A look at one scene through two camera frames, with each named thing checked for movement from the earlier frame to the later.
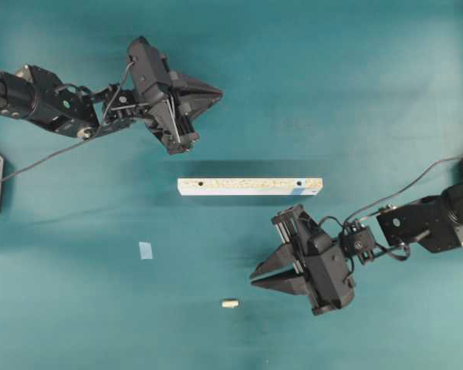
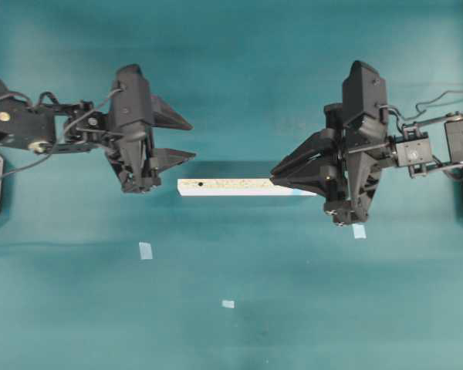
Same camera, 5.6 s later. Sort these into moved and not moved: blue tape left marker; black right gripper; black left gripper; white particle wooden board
Moved: black left gripper; black right gripper
Not moved: white particle wooden board; blue tape left marker
